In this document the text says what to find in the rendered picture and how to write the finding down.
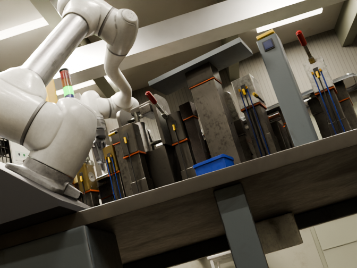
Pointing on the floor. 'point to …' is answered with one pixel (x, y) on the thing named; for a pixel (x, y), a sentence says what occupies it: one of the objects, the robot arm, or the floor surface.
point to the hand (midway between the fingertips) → (105, 170)
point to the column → (66, 251)
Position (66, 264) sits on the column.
